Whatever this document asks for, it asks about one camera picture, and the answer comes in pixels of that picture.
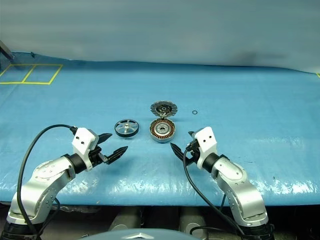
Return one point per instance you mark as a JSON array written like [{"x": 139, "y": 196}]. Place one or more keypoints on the grey robot torso with logo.
[{"x": 140, "y": 236}]

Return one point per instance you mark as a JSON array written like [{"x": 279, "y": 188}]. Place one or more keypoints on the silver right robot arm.
[{"x": 240, "y": 185}]

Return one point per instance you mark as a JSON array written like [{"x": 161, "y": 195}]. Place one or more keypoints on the blue plastic table cover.
[{"x": 225, "y": 100}]

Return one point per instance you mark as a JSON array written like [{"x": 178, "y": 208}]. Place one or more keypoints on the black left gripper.
[{"x": 96, "y": 157}]

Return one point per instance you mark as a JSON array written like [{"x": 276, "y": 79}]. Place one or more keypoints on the grey finned rotor disc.
[{"x": 163, "y": 108}]

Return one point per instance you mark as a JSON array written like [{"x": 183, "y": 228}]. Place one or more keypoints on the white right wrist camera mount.
[{"x": 206, "y": 140}]

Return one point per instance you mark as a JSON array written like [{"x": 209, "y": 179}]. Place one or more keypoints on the dark spoked wheel disc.
[{"x": 127, "y": 128}]

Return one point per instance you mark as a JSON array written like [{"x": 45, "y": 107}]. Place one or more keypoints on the silver motor stator copper windings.
[{"x": 163, "y": 130}]

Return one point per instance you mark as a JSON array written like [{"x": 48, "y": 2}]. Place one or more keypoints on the dark rounded shape under table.
[
  {"x": 125, "y": 220},
  {"x": 192, "y": 220}
]

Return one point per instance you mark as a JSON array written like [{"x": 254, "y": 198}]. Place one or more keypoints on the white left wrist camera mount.
[{"x": 82, "y": 141}]

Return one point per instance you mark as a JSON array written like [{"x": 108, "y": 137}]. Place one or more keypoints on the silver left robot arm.
[{"x": 45, "y": 180}]

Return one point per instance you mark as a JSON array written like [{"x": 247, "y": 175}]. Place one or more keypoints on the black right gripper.
[{"x": 193, "y": 152}]

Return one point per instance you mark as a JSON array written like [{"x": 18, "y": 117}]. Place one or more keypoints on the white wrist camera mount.
[
  {"x": 82, "y": 141},
  {"x": 206, "y": 140}
]

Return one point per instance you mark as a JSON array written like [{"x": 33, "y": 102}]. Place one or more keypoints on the dark metal bar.
[{"x": 6, "y": 51}]

